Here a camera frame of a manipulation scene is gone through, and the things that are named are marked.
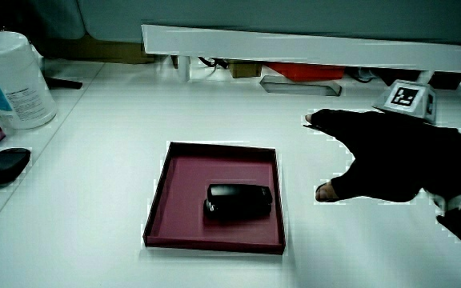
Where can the person's right hand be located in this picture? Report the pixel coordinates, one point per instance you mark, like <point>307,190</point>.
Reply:
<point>390,160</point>

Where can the dark red square plate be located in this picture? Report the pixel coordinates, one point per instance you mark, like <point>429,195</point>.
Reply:
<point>182,200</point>

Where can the grey flat tray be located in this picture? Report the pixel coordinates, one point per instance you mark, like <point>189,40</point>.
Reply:
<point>300,86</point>

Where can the orange box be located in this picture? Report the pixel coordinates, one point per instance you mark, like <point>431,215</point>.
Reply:
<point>306,70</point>

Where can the white desk shelf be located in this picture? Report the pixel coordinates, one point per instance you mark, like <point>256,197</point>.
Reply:
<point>306,48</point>

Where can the small brown cardboard box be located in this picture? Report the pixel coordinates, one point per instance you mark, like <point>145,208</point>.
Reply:
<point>245,69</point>

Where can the large brown cardboard box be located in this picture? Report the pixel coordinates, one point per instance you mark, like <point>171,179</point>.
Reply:
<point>98,50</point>

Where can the white wipes canister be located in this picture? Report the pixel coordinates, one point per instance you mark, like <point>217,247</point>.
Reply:
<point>14,80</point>

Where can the black computer mouse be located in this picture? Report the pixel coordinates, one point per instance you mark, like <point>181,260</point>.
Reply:
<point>4,165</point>

